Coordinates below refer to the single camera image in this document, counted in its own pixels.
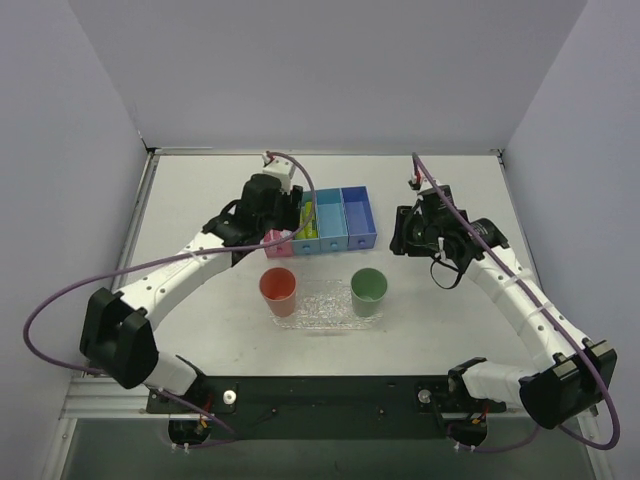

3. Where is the clear textured tray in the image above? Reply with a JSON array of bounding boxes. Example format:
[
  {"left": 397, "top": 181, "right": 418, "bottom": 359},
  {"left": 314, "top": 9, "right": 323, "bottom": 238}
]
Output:
[{"left": 270, "top": 281, "right": 384, "bottom": 330}]

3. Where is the large green toothpaste tube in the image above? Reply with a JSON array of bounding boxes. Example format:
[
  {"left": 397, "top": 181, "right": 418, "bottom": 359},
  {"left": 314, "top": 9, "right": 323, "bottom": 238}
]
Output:
[{"left": 296, "top": 201, "right": 318, "bottom": 240}]

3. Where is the green plastic cup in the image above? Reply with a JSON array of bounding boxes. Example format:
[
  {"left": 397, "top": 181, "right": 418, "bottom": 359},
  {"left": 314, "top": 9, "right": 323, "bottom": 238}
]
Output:
[{"left": 350, "top": 268, "right": 388, "bottom": 317}]

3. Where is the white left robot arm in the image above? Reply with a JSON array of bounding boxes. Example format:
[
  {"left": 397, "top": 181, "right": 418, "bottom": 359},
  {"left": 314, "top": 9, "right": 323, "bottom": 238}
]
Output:
[{"left": 79, "top": 169, "right": 303, "bottom": 412}]

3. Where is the teal drawer bin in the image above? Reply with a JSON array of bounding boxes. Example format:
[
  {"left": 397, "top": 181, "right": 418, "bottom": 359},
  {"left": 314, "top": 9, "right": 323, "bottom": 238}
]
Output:
[{"left": 292, "top": 191, "right": 321, "bottom": 256}]

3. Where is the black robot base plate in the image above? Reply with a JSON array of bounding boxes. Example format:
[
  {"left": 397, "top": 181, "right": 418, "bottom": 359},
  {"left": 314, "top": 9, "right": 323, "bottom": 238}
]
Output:
[{"left": 146, "top": 375, "right": 506, "bottom": 442}]

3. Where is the aluminium table frame rail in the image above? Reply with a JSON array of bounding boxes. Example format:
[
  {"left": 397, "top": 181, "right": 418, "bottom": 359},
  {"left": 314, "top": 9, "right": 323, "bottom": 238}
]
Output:
[{"left": 79, "top": 152, "right": 615, "bottom": 429}]

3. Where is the light blue drawer bin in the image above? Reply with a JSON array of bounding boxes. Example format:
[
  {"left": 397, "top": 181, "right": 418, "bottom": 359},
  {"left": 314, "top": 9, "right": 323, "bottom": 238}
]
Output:
[{"left": 316, "top": 188, "right": 348, "bottom": 253}]

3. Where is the dark blue drawer bin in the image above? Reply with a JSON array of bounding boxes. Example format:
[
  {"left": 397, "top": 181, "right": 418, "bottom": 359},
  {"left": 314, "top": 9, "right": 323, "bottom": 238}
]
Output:
[{"left": 341, "top": 186, "right": 377, "bottom": 251}]

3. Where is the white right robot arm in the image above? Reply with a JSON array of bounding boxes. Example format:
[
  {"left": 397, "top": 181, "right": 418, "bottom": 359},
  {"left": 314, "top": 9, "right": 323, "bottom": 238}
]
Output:
[{"left": 390, "top": 185, "right": 617, "bottom": 429}]

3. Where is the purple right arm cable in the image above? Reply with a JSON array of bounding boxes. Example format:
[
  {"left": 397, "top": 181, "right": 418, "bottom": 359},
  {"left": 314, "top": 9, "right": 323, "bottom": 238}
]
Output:
[{"left": 410, "top": 152, "right": 622, "bottom": 454}]

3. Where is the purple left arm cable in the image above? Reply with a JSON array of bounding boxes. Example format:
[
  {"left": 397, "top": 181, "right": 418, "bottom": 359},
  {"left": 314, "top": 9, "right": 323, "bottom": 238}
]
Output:
[{"left": 22, "top": 149, "right": 319, "bottom": 449}]

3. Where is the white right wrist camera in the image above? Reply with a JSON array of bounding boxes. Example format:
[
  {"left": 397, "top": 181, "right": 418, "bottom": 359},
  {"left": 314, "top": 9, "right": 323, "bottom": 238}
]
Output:
[{"left": 408, "top": 166, "right": 424, "bottom": 192}]

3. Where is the orange plastic cup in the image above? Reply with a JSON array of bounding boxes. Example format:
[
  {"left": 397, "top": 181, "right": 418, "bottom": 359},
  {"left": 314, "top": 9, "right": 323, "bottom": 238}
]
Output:
[{"left": 259, "top": 267, "right": 297, "bottom": 318}]

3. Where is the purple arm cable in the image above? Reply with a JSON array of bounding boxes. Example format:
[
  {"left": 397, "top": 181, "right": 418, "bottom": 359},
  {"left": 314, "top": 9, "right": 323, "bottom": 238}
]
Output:
[
  {"left": 410, "top": 152, "right": 622, "bottom": 454},
  {"left": 22, "top": 149, "right": 319, "bottom": 449}
]

